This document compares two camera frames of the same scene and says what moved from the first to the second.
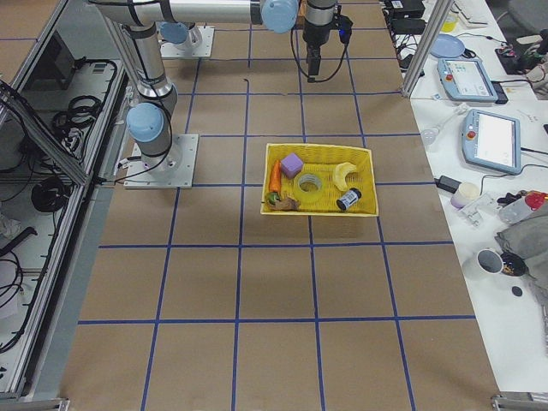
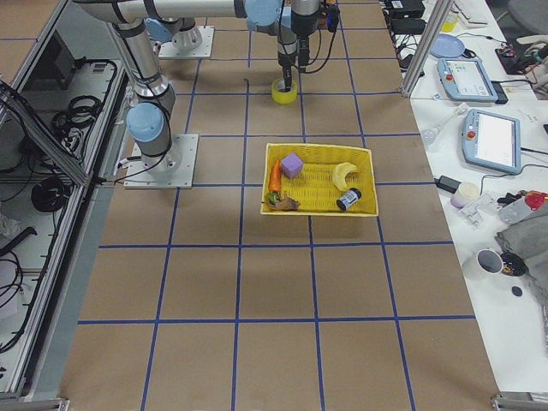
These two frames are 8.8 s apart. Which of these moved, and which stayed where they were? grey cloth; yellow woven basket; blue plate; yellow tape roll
Moved: yellow tape roll
Stayed: blue plate; grey cloth; yellow woven basket
